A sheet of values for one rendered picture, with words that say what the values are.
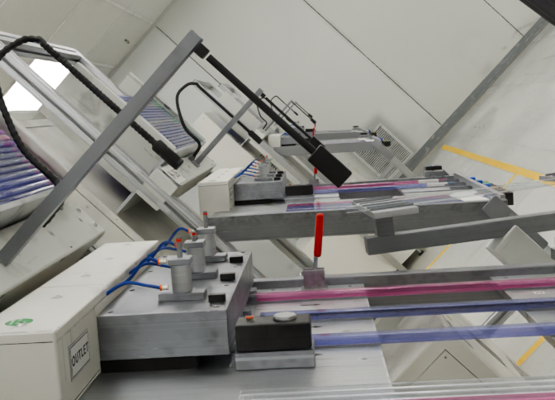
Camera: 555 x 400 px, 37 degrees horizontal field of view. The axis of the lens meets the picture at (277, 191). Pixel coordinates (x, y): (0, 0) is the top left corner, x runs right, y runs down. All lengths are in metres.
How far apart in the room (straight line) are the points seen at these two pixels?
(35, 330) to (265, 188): 1.58
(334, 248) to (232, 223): 3.63
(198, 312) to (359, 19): 7.87
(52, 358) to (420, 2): 8.10
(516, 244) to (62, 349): 0.92
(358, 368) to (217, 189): 1.38
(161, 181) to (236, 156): 3.60
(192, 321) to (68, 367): 0.14
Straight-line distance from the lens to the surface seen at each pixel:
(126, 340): 0.88
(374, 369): 0.83
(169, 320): 0.86
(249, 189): 2.29
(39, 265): 1.00
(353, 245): 5.59
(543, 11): 1.07
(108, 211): 2.03
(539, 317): 1.01
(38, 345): 0.76
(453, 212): 1.99
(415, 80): 8.66
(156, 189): 1.96
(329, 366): 0.85
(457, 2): 8.77
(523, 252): 1.49
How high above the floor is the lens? 1.20
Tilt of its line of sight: 2 degrees down
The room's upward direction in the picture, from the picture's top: 48 degrees counter-clockwise
